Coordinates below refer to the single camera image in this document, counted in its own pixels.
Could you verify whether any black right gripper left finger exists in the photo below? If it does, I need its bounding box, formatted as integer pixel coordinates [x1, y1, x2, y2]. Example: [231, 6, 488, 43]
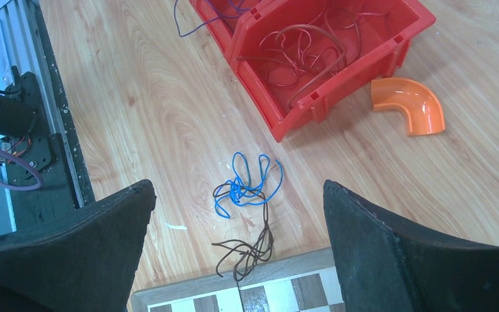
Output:
[0, 179, 156, 311]

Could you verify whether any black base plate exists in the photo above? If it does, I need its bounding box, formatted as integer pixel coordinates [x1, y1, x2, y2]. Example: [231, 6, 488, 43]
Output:
[0, 1, 96, 230]

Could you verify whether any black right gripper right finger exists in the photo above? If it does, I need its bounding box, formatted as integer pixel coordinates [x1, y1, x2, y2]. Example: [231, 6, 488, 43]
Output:
[323, 180, 499, 311]

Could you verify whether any orange plastic piece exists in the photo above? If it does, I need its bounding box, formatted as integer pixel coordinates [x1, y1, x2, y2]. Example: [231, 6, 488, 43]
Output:
[370, 77, 446, 136]

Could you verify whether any red plastic compartment tray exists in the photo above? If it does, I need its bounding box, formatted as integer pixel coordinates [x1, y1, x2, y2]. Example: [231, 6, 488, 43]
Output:
[191, 1, 436, 142]

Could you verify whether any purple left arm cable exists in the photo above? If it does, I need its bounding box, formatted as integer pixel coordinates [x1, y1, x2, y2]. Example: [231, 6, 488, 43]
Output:
[0, 140, 45, 192]

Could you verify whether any blue cable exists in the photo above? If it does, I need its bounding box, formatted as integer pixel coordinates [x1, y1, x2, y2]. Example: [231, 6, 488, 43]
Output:
[213, 151, 285, 219]

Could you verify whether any wooden chessboard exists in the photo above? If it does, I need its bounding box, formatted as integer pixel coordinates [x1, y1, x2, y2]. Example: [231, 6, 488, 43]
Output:
[131, 248, 346, 311]

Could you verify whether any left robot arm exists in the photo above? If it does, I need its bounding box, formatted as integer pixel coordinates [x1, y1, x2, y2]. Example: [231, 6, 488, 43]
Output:
[0, 66, 37, 138]

